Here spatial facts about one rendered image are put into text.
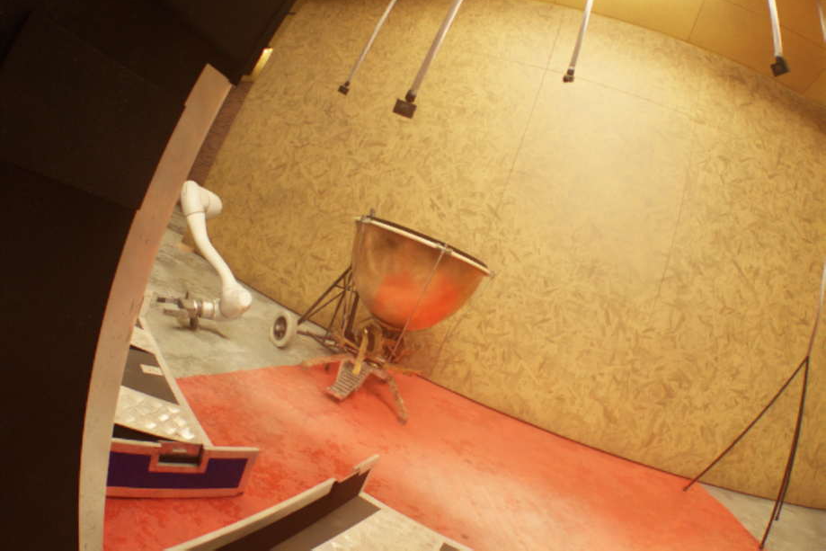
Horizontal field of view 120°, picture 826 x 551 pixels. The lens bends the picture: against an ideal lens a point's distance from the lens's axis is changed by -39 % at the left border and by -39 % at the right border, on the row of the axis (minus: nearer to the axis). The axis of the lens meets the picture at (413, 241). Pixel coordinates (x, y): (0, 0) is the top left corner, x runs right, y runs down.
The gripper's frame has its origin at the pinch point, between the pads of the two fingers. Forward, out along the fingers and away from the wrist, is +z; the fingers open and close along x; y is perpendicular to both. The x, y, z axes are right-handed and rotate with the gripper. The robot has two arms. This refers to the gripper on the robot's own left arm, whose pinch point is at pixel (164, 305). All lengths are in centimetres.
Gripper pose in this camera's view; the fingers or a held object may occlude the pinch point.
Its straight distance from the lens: 181.0
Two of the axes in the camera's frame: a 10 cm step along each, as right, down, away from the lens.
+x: 7.3, 2.4, -6.4
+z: -6.2, -1.7, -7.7
